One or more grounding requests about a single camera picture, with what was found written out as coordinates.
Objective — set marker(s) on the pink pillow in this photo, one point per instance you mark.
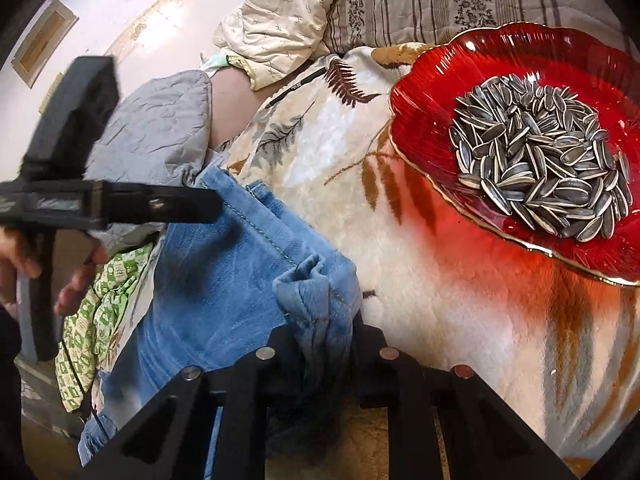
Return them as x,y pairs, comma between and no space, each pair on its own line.
230,110

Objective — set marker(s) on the blue jeans pants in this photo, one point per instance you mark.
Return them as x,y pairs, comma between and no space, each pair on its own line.
225,285

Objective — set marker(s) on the cream floral pillow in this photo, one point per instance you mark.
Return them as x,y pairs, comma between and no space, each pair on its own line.
280,20

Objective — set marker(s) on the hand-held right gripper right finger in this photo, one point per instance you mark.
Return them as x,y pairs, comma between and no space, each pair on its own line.
400,385

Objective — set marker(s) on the pile of sunflower seeds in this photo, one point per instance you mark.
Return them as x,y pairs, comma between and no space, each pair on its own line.
540,160

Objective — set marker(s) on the leaf print blanket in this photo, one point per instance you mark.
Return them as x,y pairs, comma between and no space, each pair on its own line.
450,310

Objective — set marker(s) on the black pen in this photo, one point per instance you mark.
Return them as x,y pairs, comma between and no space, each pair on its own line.
295,86

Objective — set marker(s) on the red glass bowl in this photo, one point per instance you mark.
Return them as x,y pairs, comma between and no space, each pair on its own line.
430,110

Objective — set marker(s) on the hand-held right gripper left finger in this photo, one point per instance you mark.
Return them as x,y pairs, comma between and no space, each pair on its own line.
250,385

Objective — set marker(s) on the green checkered quilt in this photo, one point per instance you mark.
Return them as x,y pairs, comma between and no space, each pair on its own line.
100,320

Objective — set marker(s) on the grey quilted pillow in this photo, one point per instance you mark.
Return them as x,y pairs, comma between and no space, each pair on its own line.
150,130

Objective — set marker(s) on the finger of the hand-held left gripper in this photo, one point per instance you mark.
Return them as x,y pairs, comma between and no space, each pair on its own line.
165,205

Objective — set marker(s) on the small framed wall panel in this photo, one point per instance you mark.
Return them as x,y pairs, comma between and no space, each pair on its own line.
42,42

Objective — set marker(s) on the pale teal white cloth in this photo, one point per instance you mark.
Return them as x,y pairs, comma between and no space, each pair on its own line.
216,63

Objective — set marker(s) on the person's left hand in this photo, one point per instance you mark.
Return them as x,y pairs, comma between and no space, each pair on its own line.
17,255

